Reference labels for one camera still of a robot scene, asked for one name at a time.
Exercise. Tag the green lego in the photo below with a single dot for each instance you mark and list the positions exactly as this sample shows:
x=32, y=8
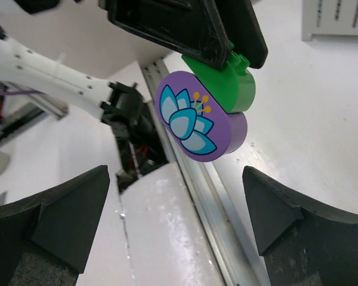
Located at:
x=233, y=87

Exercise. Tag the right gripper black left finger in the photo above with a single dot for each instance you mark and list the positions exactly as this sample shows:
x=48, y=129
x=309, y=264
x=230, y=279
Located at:
x=46, y=239

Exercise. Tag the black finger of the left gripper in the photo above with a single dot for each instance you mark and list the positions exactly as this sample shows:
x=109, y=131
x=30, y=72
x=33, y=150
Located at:
x=243, y=30
x=192, y=28

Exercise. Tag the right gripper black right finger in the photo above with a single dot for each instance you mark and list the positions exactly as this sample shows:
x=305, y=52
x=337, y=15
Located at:
x=303, y=241

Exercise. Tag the purple lotus lego brick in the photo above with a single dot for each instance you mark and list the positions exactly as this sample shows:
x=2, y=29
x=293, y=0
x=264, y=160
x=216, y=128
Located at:
x=199, y=125

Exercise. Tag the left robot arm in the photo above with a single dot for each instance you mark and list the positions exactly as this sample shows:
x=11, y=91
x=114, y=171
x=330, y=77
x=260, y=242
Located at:
x=115, y=104

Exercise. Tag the white slotted container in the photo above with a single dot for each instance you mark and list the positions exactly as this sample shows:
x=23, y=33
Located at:
x=329, y=18

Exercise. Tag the aluminium table rail front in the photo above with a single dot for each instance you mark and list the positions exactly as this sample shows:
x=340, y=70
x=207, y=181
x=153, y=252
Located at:
x=232, y=248

